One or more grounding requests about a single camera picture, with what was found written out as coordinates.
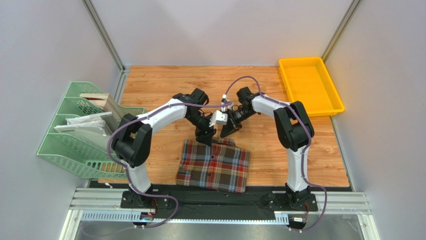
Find yellow plastic tray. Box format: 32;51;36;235
278;56;345;117

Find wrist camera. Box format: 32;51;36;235
209;110;228;127
221;94;234;112

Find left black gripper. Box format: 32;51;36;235
186;110;217;147

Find white papers in plastic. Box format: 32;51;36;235
53;112;112;151

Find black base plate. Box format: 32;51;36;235
87;183;319;221

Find wooden block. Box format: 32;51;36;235
79;93;124;122

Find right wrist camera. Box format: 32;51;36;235
221;94;234;112

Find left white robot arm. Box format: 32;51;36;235
106;88;216;209

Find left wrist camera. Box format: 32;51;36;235
209;110;228;127

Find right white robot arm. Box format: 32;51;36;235
220;87;318;211

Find grey notebook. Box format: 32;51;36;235
101;113;120;133

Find aluminium frame rail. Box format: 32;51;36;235
60;187;379;240

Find plaid long sleeve shirt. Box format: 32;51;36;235
176;137;251;194

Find green file organizer rack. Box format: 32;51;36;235
37;81;126;179

